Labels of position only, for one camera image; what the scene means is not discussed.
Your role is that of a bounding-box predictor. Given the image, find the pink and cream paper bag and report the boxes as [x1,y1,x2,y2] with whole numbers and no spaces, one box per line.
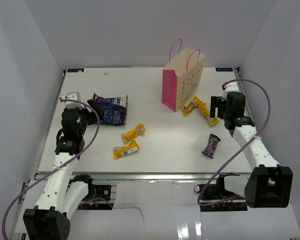
[161,38,207,112]

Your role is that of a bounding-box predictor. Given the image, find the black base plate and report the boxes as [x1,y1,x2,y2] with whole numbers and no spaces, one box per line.
[200,184,247,210]
[93,184,112,201]

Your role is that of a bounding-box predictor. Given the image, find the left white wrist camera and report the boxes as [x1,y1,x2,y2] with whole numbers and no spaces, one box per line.
[59,91,85,110]

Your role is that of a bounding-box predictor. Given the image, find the brown M&M packet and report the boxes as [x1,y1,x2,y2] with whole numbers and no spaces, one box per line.
[201,134,221,159]

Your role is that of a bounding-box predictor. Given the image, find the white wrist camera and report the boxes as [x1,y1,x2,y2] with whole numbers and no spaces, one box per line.
[59,91,85,110]
[222,81,240,96]

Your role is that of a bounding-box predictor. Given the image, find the right blue table label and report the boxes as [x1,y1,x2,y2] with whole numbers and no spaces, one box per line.
[215,67,233,72]

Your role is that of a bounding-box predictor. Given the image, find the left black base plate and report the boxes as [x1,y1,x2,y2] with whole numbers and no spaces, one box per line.
[93,184,112,201]

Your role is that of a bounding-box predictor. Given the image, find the blue purple chips bag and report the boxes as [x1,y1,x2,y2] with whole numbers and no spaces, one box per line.
[92,94,128,126]

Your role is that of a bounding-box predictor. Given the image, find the yellow M&M packet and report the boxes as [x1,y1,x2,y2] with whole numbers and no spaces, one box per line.
[182,96,202,117]

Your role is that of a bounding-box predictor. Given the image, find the yellow snack packet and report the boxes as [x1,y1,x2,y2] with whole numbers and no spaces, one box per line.
[199,103,219,126]
[113,139,140,160]
[122,124,146,143]

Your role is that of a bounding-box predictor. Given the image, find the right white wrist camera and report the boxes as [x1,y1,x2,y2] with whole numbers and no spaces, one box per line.
[222,81,240,96]

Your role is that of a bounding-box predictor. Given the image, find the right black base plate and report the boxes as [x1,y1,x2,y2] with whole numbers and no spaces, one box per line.
[200,184,247,210]

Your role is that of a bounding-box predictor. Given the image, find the blue table label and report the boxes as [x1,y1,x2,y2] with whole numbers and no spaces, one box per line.
[66,68,85,73]
[215,67,233,72]

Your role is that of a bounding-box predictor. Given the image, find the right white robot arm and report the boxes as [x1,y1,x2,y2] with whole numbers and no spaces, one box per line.
[210,92,293,208]

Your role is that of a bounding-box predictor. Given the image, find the left blue table label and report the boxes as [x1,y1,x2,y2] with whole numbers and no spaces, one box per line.
[66,68,85,73]

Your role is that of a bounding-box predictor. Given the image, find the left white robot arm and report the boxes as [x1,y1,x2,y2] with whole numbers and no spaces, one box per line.
[23,97,105,240]

